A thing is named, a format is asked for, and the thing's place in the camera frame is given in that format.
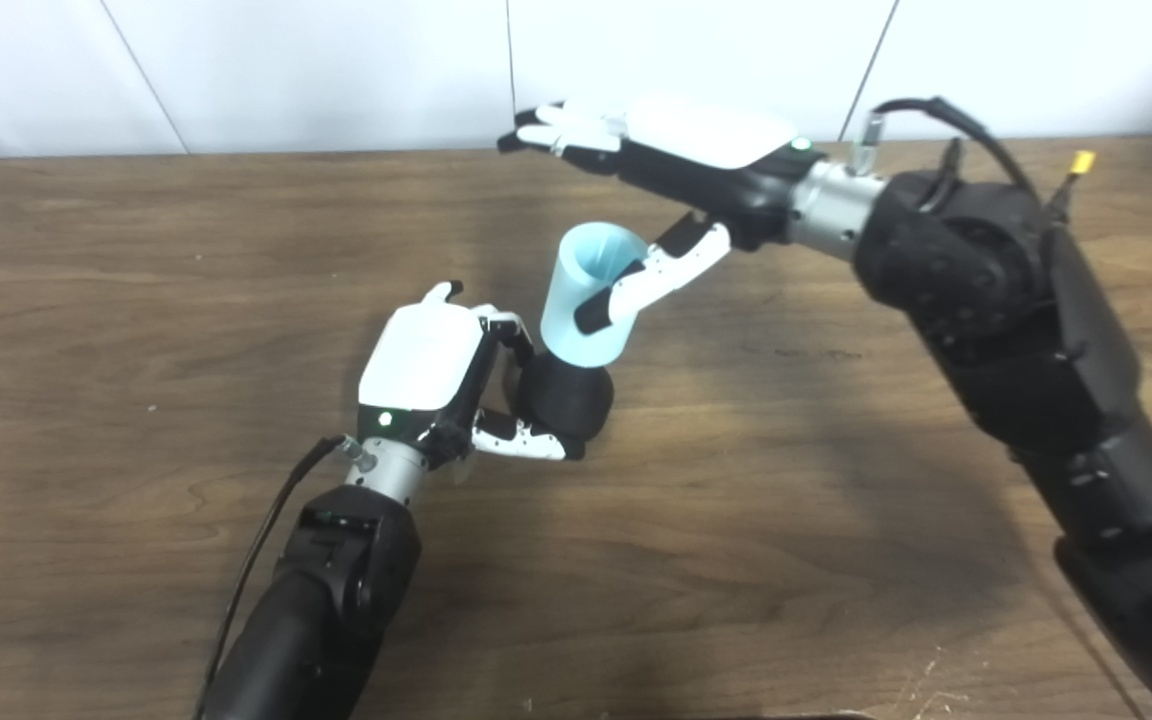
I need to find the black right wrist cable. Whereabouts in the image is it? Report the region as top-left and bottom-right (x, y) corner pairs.
(851, 97), (1043, 201)

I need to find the white and black left hand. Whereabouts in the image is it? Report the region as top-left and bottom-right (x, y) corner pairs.
(356, 281), (587, 471)

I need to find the white and black right hand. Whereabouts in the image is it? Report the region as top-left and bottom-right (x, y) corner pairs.
(497, 95), (827, 336)

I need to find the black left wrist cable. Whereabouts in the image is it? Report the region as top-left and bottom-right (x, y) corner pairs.
(194, 434), (374, 720)

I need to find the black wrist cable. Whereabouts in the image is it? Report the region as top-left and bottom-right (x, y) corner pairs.
(194, 434), (374, 720)
(851, 97), (1043, 201)

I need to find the black flared nozzle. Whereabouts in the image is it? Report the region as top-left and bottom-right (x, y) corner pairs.
(516, 350), (615, 461)

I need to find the light-blue hose piece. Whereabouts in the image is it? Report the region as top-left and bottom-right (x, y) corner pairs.
(540, 223), (651, 369)

